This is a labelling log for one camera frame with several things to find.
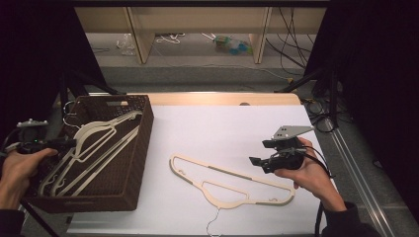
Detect colourful plastic bag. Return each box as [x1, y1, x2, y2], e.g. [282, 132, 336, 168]
[212, 35, 254, 56]

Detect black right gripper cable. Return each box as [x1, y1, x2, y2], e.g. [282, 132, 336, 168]
[295, 146, 334, 237]

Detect wooden table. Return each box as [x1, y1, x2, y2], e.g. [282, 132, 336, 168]
[127, 92, 301, 107]

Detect person's right hand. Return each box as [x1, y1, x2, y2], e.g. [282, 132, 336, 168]
[275, 137, 348, 211]

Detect metal floor rail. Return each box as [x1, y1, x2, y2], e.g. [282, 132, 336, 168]
[18, 203, 34, 220]
[324, 118, 396, 237]

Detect black floor cable bundle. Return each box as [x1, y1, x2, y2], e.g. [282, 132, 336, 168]
[300, 97, 337, 134]

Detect person's left hand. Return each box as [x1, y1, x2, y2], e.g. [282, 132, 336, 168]
[0, 147, 59, 210]

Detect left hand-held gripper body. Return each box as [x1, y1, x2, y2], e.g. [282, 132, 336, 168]
[15, 118, 51, 155]

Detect black metal stand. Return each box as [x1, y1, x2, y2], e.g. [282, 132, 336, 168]
[275, 67, 342, 127]
[57, 70, 120, 122]

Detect white table sheet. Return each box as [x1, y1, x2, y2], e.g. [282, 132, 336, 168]
[67, 104, 340, 236]

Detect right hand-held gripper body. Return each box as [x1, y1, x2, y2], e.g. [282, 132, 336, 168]
[262, 124, 315, 175]

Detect beige shelf unit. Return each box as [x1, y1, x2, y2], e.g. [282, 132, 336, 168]
[74, 6, 327, 65]

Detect black hanging cables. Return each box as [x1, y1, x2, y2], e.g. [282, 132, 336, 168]
[265, 7, 315, 77]

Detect brown woven basket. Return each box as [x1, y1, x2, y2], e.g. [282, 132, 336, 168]
[24, 94, 155, 213]

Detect white cord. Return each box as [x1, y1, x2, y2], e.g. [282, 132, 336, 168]
[155, 33, 186, 45]

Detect clear plastic bag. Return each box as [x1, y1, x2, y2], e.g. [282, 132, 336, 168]
[116, 33, 136, 56]

